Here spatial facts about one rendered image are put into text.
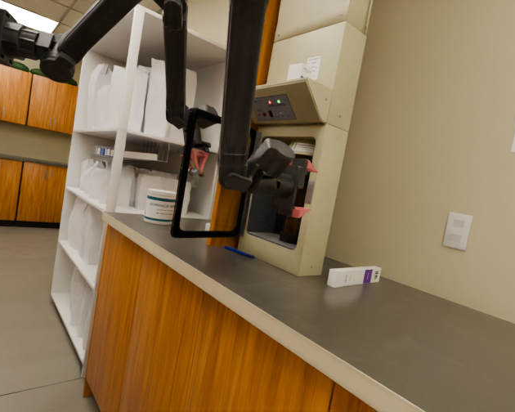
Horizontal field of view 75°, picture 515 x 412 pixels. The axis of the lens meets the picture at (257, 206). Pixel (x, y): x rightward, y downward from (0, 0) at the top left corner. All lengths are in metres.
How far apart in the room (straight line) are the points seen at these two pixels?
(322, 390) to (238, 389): 0.26
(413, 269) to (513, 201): 0.37
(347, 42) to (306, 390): 0.93
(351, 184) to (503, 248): 0.58
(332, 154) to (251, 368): 0.64
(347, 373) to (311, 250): 0.53
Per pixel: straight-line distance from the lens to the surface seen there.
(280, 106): 1.12
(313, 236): 1.07
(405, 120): 1.42
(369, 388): 0.60
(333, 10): 1.21
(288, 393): 0.77
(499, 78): 1.35
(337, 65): 1.10
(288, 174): 0.81
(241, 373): 0.88
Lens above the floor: 1.20
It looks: 4 degrees down
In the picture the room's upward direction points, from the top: 10 degrees clockwise
